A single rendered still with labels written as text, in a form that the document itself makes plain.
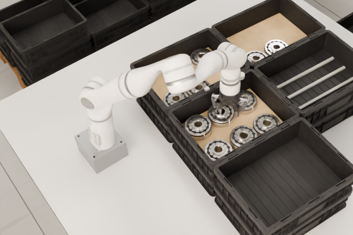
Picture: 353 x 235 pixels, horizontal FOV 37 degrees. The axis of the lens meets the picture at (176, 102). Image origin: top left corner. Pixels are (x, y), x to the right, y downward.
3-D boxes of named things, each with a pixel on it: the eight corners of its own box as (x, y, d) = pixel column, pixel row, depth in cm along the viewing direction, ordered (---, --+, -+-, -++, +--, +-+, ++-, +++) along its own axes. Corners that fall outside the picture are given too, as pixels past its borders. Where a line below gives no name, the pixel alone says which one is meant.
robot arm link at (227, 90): (245, 75, 196) (246, 63, 192) (240, 97, 189) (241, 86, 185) (220, 72, 198) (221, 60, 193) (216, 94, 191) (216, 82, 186)
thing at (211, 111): (217, 127, 200) (217, 126, 199) (203, 110, 205) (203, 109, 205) (239, 115, 203) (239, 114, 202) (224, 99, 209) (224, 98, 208)
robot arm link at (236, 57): (246, 68, 182) (226, 77, 171) (225, 57, 185) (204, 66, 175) (252, 50, 178) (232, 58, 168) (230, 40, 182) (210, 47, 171)
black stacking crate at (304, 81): (298, 134, 201) (301, 115, 193) (250, 87, 218) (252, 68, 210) (373, 90, 213) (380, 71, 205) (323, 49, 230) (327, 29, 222)
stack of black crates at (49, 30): (42, 108, 305) (20, 53, 271) (20, 79, 322) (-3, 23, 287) (101, 77, 319) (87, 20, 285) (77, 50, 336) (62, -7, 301)
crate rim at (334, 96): (301, 119, 194) (301, 115, 192) (251, 71, 211) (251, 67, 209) (380, 74, 206) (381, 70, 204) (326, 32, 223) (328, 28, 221)
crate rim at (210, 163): (211, 170, 181) (211, 166, 180) (166, 115, 199) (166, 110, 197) (301, 119, 194) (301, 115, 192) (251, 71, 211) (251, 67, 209)
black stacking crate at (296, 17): (250, 86, 218) (251, 67, 210) (209, 46, 235) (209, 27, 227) (322, 49, 231) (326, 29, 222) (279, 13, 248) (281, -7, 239)
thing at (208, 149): (215, 167, 188) (215, 166, 188) (199, 148, 194) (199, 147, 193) (237, 153, 191) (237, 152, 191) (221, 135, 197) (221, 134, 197)
